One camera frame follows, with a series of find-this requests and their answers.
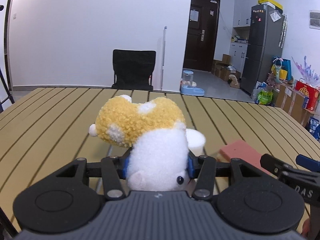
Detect white kitchen cabinets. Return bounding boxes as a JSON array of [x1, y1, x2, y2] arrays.
[[229, 0, 258, 74]]

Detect pink layered sponge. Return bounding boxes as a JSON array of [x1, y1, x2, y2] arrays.
[[215, 140, 271, 175]]

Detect red gift box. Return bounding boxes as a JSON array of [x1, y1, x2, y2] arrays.
[[295, 81, 319, 111]]

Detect grey refrigerator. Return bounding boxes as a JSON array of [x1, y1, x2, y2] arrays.
[[240, 4, 284, 95]]

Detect black folding chair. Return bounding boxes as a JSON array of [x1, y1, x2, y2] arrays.
[[112, 49, 156, 92]]

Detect blue pet water feeder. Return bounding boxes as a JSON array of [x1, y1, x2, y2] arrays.
[[180, 70, 204, 96]]

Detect yellow box on refrigerator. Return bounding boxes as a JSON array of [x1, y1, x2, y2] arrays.
[[258, 0, 283, 11]]

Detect black camera tripod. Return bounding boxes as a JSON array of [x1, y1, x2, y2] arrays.
[[1, 0, 15, 112]]

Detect cardboard box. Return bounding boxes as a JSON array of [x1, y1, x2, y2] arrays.
[[275, 84, 314, 127]]

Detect dark brown door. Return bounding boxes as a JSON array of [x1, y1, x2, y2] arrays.
[[183, 0, 220, 72]]

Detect green bag on floor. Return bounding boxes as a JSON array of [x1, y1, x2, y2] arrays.
[[255, 90, 273, 105]]

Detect yellow white plush toy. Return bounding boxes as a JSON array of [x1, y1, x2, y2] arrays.
[[88, 95, 190, 191]]

